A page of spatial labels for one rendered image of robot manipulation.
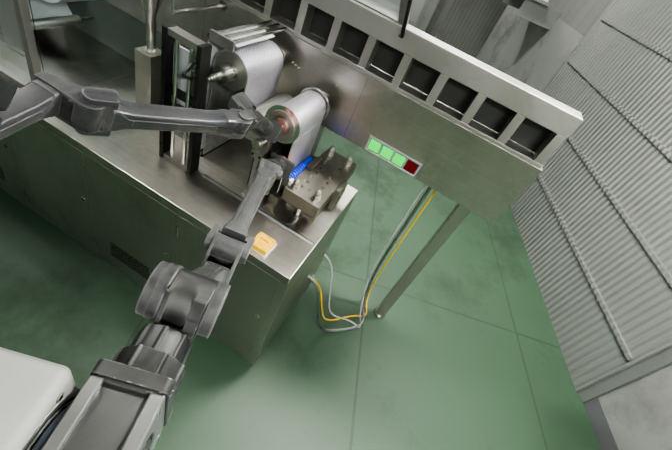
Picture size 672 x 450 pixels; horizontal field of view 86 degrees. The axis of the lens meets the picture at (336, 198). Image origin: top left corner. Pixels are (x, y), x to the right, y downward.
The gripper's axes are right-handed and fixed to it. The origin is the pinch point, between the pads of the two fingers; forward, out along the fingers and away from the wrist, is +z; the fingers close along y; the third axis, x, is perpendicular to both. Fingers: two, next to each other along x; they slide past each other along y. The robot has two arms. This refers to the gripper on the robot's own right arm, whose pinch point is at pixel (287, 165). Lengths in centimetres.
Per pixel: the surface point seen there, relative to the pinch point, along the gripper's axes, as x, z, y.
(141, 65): 4, 2, -79
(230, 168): -16.2, 8.6, -24.9
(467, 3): 302, 566, -20
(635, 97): 153, 201, 165
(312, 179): -1.3, 8.5, 9.7
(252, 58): 29.2, -11.6, -26.8
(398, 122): 36.3, 14.9, 28.1
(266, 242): -25.8, -15.2, 11.1
